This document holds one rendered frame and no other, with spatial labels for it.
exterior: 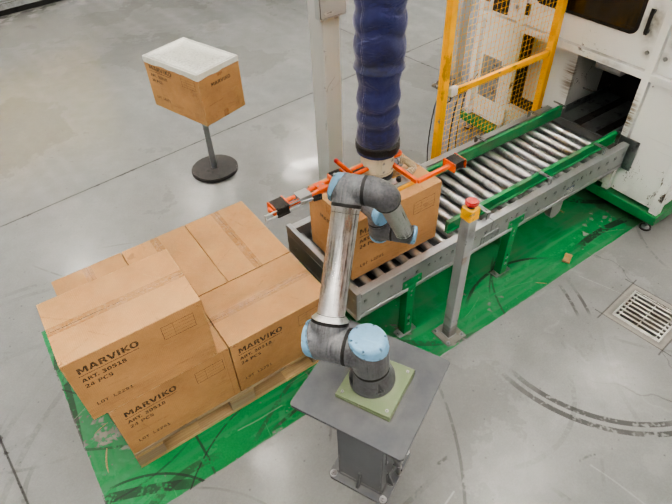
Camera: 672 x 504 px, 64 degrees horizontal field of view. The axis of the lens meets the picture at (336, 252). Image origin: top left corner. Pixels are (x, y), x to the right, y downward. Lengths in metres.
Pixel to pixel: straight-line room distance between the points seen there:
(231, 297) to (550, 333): 1.93
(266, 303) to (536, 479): 1.61
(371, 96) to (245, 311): 1.24
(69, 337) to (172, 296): 0.43
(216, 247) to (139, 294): 0.84
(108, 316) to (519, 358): 2.26
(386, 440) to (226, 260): 1.48
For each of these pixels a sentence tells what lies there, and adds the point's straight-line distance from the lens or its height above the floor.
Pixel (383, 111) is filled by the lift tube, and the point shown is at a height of 1.42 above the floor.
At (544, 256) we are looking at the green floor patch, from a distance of 4.06.
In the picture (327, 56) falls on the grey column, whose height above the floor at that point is 1.22.
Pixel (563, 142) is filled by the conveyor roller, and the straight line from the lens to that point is 4.27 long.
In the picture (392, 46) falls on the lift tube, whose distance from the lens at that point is 2.45.
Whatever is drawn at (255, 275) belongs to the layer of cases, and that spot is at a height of 0.54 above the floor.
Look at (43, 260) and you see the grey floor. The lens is 4.47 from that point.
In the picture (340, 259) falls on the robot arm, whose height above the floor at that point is 1.25.
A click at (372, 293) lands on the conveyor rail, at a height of 0.55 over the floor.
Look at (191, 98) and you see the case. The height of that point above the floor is 0.81.
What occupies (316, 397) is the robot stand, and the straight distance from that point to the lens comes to 2.27.
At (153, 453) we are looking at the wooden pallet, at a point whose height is 0.07.
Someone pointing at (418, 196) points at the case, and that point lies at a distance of 2.89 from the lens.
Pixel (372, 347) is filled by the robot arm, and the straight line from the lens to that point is 2.03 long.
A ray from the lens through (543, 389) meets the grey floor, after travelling 3.33.
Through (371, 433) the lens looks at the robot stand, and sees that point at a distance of 2.19.
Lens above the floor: 2.68
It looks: 44 degrees down
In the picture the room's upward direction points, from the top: 3 degrees counter-clockwise
